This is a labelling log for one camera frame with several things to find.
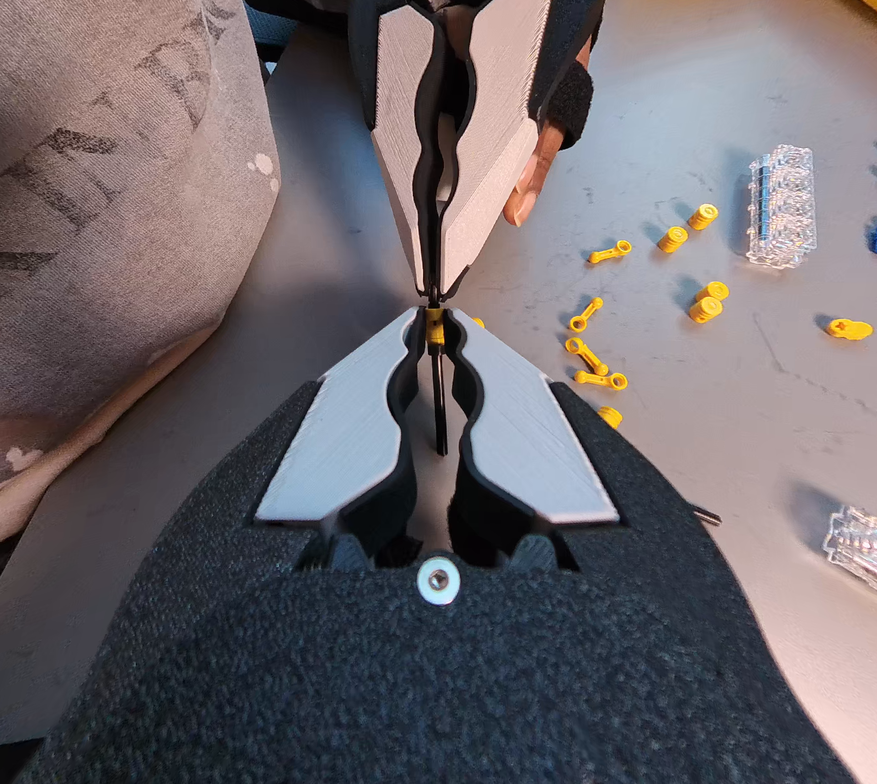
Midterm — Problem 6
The dark cloth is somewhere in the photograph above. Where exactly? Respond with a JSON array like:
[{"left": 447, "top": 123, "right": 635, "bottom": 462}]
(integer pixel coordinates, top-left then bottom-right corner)
[{"left": 0, "top": 737, "right": 42, "bottom": 784}]

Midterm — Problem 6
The transparent cylinder block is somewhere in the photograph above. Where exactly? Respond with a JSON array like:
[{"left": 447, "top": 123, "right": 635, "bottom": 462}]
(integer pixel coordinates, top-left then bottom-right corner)
[
  {"left": 822, "top": 505, "right": 877, "bottom": 589},
  {"left": 745, "top": 145, "right": 818, "bottom": 269}
]

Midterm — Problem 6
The yellow piston crank assembly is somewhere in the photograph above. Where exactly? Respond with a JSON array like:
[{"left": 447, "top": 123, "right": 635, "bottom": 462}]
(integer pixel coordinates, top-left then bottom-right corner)
[
  {"left": 425, "top": 306, "right": 486, "bottom": 458},
  {"left": 597, "top": 406, "right": 722, "bottom": 526}
]

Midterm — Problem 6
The grey desk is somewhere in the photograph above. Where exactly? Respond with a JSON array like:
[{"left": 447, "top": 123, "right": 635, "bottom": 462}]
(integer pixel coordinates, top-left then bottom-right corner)
[{"left": 0, "top": 0, "right": 877, "bottom": 784}]

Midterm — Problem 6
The person's grey speckled sweatshirt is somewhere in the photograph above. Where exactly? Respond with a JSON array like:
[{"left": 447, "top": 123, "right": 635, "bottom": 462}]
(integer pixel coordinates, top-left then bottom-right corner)
[{"left": 0, "top": 0, "right": 282, "bottom": 538}]

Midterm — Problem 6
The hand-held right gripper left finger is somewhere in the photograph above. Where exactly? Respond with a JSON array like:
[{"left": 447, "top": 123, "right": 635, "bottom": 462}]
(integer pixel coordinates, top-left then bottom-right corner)
[{"left": 255, "top": 306, "right": 422, "bottom": 525}]

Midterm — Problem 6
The person's left hand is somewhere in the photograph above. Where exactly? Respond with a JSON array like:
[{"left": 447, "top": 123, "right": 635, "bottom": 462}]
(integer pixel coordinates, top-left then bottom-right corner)
[{"left": 502, "top": 121, "right": 564, "bottom": 229}]

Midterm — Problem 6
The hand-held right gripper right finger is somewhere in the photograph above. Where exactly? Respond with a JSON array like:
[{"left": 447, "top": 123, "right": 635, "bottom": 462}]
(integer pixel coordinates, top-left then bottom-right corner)
[{"left": 444, "top": 308, "right": 619, "bottom": 525}]

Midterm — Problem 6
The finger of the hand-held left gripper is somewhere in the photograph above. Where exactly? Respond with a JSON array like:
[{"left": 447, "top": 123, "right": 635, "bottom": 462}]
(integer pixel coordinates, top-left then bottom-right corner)
[
  {"left": 372, "top": 3, "right": 439, "bottom": 295},
  {"left": 438, "top": 0, "right": 557, "bottom": 302}
]

